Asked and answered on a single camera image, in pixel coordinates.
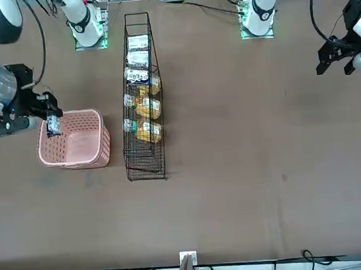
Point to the white printed snack packet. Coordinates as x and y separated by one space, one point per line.
137 42
138 58

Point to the blue white snack packet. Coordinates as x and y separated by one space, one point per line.
54 127

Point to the pink plastic basket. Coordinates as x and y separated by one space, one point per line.
101 148

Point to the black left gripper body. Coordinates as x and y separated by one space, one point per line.
348 46

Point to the white packet dark print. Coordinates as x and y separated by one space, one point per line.
137 75

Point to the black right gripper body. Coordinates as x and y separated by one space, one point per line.
24 88

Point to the white bracket plate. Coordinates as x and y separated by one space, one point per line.
194 257

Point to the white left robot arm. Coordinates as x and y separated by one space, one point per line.
263 11

